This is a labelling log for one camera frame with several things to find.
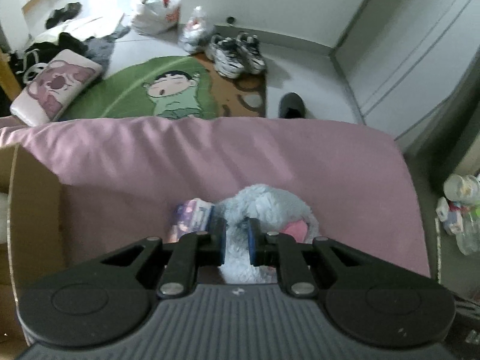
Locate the brown cardboard box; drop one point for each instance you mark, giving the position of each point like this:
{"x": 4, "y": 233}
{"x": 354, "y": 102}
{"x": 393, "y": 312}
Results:
{"x": 31, "y": 241}

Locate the small grey plastic bag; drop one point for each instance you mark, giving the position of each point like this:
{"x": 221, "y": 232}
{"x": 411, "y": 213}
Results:
{"x": 197, "y": 32}

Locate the white black sneaker left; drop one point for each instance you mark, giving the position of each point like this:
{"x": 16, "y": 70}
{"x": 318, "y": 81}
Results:
{"x": 223, "y": 52}

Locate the black clothes pile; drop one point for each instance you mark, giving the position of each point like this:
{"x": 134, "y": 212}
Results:
{"x": 43, "y": 52}

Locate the white black sneaker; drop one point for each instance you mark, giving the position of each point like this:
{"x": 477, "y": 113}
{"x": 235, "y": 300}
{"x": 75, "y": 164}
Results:
{"x": 248, "y": 46}
{"x": 223, "y": 52}

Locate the black single slipper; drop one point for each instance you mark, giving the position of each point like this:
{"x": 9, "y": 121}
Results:
{"x": 291, "y": 106}

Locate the grey pink plush toy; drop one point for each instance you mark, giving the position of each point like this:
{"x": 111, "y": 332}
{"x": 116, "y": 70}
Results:
{"x": 276, "y": 210}

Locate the white black sneaker right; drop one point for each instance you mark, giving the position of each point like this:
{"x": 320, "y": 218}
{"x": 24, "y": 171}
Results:
{"x": 248, "y": 46}

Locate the pink bed sheet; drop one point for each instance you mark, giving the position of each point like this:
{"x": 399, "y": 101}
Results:
{"x": 123, "y": 178}

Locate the green cartoon leaf rug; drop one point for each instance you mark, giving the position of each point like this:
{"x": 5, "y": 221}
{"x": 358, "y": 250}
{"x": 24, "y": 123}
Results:
{"x": 171, "y": 87}

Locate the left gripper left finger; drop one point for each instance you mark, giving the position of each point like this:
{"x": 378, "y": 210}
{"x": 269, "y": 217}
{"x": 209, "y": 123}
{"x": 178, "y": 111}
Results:
{"x": 181, "y": 260}

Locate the white pill bottle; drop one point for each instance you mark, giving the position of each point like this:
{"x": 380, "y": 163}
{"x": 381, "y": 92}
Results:
{"x": 462, "y": 189}

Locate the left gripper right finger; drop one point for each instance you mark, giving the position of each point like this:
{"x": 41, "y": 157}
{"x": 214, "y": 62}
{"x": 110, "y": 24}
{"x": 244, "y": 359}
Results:
{"x": 281, "y": 251}

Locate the black slippers pair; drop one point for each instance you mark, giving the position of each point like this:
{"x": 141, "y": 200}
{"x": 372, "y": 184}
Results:
{"x": 68, "y": 12}

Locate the white red shopping bag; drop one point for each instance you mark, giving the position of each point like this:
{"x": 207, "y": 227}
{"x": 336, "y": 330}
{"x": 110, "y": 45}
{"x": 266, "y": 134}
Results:
{"x": 152, "y": 17}

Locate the blue planet tissue pack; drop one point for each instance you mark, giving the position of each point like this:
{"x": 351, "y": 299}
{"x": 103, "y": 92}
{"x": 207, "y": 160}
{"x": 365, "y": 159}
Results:
{"x": 191, "y": 216}

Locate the pink bear cushion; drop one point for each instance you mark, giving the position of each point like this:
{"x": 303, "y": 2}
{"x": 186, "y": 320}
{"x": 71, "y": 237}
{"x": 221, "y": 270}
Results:
{"x": 47, "y": 96}

